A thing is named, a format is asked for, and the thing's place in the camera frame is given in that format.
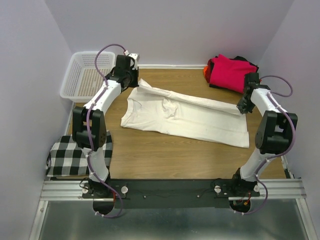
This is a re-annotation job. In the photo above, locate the white t shirt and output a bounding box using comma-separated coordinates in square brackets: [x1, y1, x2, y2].
[120, 79, 250, 149]

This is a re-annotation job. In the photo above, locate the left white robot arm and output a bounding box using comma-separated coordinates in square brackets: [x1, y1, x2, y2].
[72, 53, 140, 198]

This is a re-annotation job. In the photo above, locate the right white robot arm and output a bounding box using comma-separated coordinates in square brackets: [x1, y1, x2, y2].
[230, 73, 298, 196]

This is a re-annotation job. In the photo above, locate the black folded t shirt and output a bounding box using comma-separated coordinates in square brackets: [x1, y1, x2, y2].
[208, 55, 260, 83]

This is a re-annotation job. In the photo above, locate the pink folded t shirt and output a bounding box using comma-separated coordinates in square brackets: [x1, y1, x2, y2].
[207, 53, 258, 95]

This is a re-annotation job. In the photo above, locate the white plastic basket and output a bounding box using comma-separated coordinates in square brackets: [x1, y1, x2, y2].
[60, 51, 116, 103]

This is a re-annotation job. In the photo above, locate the orange folded t shirt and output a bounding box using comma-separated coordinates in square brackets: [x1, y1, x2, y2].
[203, 65, 211, 78]

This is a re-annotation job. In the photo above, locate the black white checkered cloth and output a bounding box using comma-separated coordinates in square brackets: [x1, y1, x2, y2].
[45, 130, 115, 178]

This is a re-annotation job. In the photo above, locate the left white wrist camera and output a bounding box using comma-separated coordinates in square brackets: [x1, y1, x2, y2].
[128, 53, 140, 62]

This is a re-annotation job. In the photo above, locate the aluminium frame rail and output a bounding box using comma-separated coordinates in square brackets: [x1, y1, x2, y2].
[40, 178, 307, 201]

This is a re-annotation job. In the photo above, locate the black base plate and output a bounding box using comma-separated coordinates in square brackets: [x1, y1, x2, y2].
[82, 177, 261, 210]

